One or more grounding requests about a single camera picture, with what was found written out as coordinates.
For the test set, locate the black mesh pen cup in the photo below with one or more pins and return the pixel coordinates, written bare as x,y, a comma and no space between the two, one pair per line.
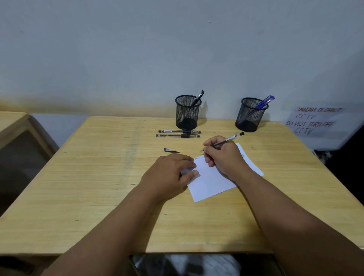
187,113
249,118

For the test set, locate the white paper sheet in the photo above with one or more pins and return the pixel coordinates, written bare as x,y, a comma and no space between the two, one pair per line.
212,182

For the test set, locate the black capped pen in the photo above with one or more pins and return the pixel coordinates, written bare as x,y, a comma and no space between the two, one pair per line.
199,97

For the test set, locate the person's right thumb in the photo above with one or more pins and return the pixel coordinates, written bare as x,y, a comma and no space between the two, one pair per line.
210,159

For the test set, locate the clear black gel pen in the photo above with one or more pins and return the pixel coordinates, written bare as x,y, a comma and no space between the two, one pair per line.
177,136
179,131

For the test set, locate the person's left hand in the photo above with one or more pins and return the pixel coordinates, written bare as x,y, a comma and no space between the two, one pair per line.
163,179

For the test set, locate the person's right forearm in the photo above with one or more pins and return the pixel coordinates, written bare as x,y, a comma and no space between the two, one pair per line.
290,221

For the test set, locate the person's right hand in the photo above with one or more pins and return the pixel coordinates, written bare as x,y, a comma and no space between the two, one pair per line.
227,157

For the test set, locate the person's left thumb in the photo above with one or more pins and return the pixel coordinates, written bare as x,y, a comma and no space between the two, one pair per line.
190,176

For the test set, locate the black pen cap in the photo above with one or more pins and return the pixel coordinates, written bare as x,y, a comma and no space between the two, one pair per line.
170,150

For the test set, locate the blue capped pen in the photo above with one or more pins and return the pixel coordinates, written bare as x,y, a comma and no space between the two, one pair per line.
266,101

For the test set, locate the person's left forearm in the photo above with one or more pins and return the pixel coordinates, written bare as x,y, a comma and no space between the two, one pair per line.
113,236

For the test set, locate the light wooden side table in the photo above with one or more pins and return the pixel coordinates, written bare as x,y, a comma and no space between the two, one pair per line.
11,122

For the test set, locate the white sign with red writing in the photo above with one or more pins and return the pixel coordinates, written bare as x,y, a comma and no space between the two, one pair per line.
315,120

